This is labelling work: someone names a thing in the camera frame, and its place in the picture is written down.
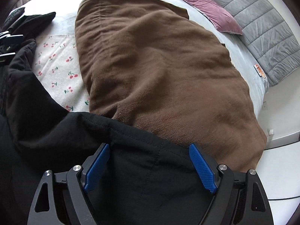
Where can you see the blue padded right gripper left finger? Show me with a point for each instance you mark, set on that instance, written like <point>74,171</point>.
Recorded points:
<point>62,198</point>

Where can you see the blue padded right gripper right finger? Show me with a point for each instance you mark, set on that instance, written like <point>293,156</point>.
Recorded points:
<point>238,197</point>

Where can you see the black padded jacket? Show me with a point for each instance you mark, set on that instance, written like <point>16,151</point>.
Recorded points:
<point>59,167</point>

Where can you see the black quilted garment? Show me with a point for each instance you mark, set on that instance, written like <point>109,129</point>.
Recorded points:
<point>16,14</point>

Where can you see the light grey bed sheet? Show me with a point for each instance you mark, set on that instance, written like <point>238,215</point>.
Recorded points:
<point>242,59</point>

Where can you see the orange white small box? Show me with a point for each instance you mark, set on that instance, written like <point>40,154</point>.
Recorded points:
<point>260,71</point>

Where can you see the brown fleece blanket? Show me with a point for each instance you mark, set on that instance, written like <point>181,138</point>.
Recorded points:
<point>146,64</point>

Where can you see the grey quilted headboard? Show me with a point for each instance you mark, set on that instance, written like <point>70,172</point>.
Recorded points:
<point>267,36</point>

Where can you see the pink velvet pillow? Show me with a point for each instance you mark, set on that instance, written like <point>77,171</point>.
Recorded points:
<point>222,20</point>

